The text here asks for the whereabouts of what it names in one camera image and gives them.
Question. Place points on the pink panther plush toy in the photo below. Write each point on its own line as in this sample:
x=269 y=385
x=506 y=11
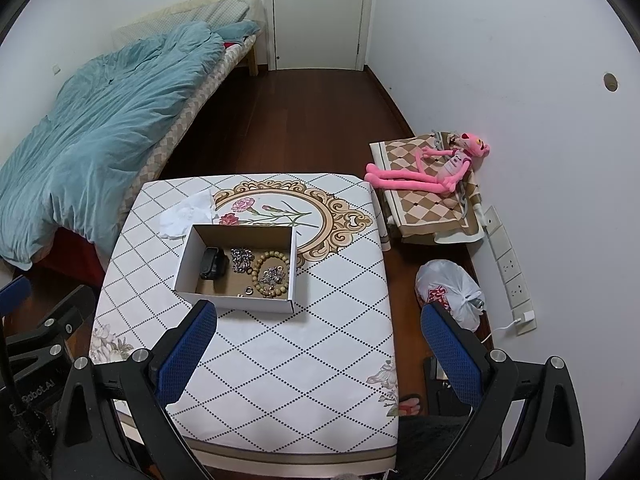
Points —
x=410 y=180

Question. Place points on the pink slipper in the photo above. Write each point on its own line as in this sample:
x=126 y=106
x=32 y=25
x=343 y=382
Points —
x=410 y=405

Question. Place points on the black watch band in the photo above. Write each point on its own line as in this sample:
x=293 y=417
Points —
x=212 y=262

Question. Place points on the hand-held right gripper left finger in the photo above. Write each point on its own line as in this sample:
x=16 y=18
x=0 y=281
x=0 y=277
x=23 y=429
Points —
x=185 y=355

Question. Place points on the white plastic bag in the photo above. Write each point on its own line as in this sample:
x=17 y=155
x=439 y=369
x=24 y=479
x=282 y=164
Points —
x=445 y=285

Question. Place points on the white charger plug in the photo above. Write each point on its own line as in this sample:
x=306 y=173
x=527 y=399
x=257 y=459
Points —
x=527 y=317

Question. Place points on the white cardboard box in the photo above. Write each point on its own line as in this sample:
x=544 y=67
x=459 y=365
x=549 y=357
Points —
x=187 y=280

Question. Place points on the round wall port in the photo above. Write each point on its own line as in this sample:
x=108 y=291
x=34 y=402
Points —
x=610 y=81

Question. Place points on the blue duvet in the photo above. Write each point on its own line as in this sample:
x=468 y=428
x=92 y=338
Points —
x=110 y=125

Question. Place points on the white door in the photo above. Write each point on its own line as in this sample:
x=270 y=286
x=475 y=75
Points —
x=320 y=10

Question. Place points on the brown checkered cloth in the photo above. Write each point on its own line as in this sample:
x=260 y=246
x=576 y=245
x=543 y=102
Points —
x=425 y=210

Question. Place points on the crumpled white tissue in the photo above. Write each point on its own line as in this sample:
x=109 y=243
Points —
x=185 y=215

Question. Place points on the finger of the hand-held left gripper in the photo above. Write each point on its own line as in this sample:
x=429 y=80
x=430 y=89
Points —
x=14 y=292
x=67 y=317

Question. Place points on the diamond print tablecloth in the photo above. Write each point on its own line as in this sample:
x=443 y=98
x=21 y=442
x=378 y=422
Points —
x=300 y=350

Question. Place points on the checkered pillow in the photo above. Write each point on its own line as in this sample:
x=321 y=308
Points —
x=227 y=7

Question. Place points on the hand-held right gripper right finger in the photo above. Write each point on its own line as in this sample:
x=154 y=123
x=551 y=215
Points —
x=450 y=355

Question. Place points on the white power strip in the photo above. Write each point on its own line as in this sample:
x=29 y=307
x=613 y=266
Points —
x=510 y=265

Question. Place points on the bed with patterned mattress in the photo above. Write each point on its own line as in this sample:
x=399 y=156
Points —
x=175 y=132

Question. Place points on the dark fuzzy clothing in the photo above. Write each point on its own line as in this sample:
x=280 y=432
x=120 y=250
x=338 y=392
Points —
x=430 y=445

